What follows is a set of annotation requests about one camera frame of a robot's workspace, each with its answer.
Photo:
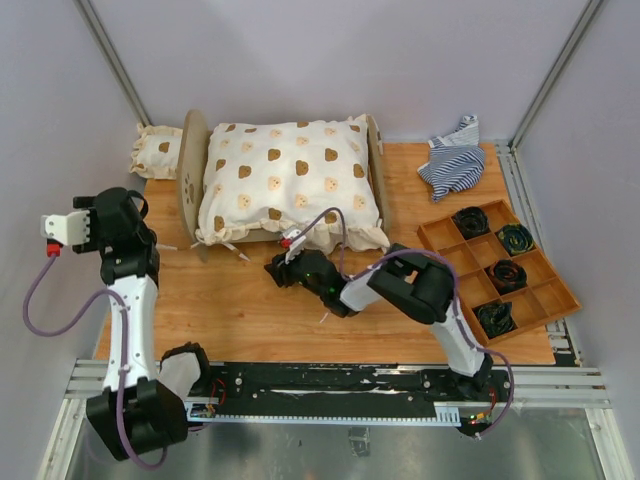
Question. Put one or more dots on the blue yellow rolled fabric item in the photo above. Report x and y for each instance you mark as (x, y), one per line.
(516, 239)

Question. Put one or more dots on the large bear print cushion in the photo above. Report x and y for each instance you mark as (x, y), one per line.
(290, 180)

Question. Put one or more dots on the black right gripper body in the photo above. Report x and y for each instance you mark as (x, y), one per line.
(287, 274)

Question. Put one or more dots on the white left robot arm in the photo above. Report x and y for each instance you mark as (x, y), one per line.
(141, 407)

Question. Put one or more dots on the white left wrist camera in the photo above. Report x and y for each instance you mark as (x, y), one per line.
(72, 229)

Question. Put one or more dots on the dark rolled fabric item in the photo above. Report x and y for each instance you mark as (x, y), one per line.
(495, 318)

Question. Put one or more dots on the black orange rolled fabric item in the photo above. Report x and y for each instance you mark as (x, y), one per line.
(507, 276)

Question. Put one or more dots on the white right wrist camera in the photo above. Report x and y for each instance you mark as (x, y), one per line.
(292, 241)

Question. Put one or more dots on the blue striped cloth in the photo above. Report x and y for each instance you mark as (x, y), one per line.
(456, 161)

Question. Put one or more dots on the wooden compartment tray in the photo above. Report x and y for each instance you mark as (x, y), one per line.
(544, 300)

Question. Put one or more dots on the small bear print pillow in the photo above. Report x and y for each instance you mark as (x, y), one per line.
(156, 152)

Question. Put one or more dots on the wooden striped pet bed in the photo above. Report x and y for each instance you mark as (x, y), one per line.
(192, 170)

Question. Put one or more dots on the left aluminium frame post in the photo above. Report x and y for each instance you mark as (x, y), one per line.
(97, 30)

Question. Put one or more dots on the grey slotted cable duct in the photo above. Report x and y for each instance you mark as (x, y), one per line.
(199, 412)

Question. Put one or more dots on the aluminium frame post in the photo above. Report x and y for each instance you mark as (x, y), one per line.
(97, 30)
(577, 35)

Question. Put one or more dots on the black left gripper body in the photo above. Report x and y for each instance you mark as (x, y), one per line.
(98, 233)

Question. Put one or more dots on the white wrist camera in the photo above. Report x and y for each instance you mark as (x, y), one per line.
(292, 241)
(72, 229)

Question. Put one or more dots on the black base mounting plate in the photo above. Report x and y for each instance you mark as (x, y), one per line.
(342, 389)

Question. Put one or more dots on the right aluminium frame post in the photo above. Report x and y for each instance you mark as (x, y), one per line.
(577, 35)

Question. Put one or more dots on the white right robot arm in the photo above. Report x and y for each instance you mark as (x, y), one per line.
(419, 284)

